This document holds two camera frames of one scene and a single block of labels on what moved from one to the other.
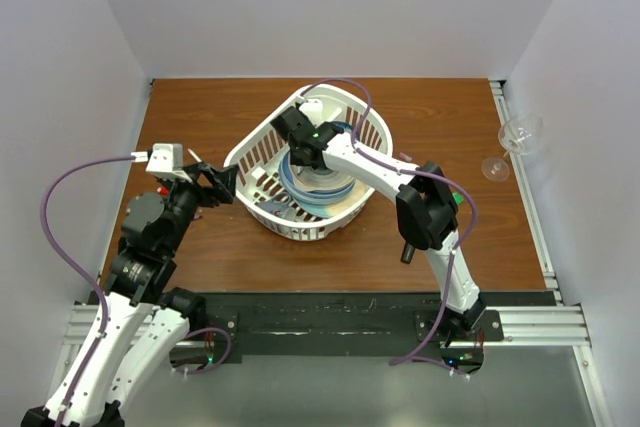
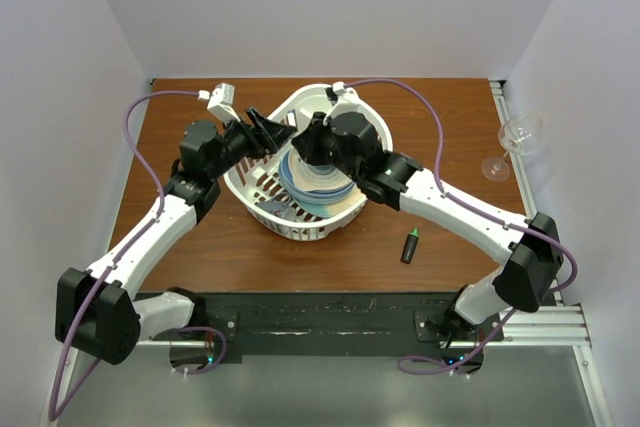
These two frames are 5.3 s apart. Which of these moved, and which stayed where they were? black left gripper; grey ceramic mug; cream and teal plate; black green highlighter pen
Moved: black left gripper
Stayed: black green highlighter pen; grey ceramic mug; cream and teal plate
